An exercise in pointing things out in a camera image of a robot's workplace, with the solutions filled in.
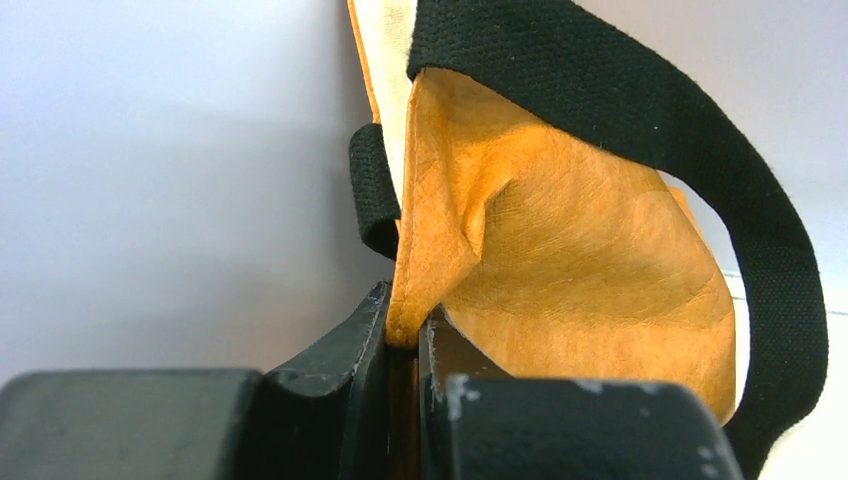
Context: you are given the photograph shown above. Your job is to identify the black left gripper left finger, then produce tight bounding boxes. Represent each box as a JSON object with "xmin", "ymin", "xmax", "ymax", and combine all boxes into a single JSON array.
[{"xmin": 1, "ymin": 282, "xmax": 388, "ymax": 479}]

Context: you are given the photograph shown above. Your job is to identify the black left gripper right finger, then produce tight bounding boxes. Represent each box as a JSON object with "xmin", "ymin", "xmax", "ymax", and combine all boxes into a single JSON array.
[{"xmin": 418, "ymin": 309, "xmax": 742, "ymax": 480}]

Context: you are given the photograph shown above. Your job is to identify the mustard tote bag black straps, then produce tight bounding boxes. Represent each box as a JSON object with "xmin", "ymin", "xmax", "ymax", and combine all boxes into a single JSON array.
[{"xmin": 346, "ymin": 0, "xmax": 830, "ymax": 480}]

